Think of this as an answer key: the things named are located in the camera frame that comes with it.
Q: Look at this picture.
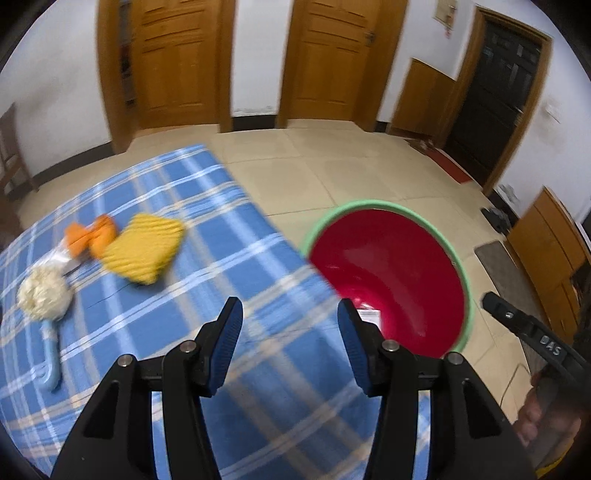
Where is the red floor mat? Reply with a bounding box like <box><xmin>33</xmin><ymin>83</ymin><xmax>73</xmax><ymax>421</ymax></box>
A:
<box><xmin>429</xmin><ymin>150</ymin><xmax>474</xmax><ymax>184</ymax></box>

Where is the cream mesh bath brush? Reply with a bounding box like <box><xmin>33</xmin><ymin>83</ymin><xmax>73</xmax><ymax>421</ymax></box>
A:
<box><xmin>17</xmin><ymin>268</ymin><xmax>75</xmax><ymax>392</ymax></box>

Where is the yellow foam fruit net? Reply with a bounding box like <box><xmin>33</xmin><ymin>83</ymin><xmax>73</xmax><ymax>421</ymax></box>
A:
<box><xmin>100</xmin><ymin>212</ymin><xmax>186</xmax><ymax>284</ymax></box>

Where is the blue plaid tablecloth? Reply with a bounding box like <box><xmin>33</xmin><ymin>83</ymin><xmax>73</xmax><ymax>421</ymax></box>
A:
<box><xmin>0</xmin><ymin>144</ymin><xmax>432</xmax><ymax>480</ymax></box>

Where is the pair of dark shoes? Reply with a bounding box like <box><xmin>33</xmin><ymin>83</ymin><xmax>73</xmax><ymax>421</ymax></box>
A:
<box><xmin>480</xmin><ymin>207</ymin><xmax>513</xmax><ymax>232</ymax></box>

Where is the black door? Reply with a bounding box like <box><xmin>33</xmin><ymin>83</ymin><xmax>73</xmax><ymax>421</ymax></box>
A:
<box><xmin>436</xmin><ymin>4</ymin><xmax>552</xmax><ymax>195</ymax></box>

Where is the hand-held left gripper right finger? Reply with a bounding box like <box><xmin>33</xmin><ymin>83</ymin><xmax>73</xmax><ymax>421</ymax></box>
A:
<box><xmin>337</xmin><ymin>298</ymin><xmax>539</xmax><ymax>480</ymax></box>

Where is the grey floor mat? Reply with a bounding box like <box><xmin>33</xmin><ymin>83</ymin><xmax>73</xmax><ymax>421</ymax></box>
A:
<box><xmin>475</xmin><ymin>240</ymin><xmax>532</xmax><ymax>315</ymax></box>

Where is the wall paper notice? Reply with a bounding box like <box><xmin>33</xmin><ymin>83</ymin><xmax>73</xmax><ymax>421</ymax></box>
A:
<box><xmin>434</xmin><ymin>0</ymin><xmax>460</xmax><ymax>35</ymax></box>

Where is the person's right hand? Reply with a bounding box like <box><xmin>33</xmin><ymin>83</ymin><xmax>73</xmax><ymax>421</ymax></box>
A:
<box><xmin>512</xmin><ymin>367</ymin><xmax>583</xmax><ymax>468</ymax></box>

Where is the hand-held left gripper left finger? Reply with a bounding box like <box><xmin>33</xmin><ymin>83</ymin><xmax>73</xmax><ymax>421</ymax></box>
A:
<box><xmin>50</xmin><ymin>296</ymin><xmax>245</xmax><ymax>480</ymax></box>

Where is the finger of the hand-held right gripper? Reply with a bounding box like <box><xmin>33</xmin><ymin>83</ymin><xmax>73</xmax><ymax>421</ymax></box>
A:
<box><xmin>481</xmin><ymin>292</ymin><xmax>532</xmax><ymax>340</ymax></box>

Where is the open wooden door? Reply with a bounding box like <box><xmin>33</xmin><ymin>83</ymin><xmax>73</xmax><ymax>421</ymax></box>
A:
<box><xmin>97</xmin><ymin>0</ymin><xmax>232</xmax><ymax>153</ymax></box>

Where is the wooden side cabinet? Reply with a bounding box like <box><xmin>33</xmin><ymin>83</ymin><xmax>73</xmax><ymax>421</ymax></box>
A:
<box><xmin>508</xmin><ymin>187</ymin><xmax>591</xmax><ymax>333</ymax></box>

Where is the closed wooden door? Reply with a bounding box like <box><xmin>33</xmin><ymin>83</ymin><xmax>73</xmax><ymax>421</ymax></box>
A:
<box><xmin>277</xmin><ymin>0</ymin><xmax>407</xmax><ymax>132</ymax></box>

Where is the orange wrapper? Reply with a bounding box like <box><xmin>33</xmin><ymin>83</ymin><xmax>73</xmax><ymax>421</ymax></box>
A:
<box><xmin>64</xmin><ymin>213</ymin><xmax>117</xmax><ymax>259</ymax></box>

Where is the red basin with green rim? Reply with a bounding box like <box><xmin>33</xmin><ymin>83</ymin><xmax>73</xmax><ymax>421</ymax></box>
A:
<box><xmin>299</xmin><ymin>198</ymin><xmax>475</xmax><ymax>360</ymax></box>

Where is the wooden dining chair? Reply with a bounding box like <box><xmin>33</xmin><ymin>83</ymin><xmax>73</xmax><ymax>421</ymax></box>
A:
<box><xmin>0</xmin><ymin>104</ymin><xmax>38</xmax><ymax>195</ymax></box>

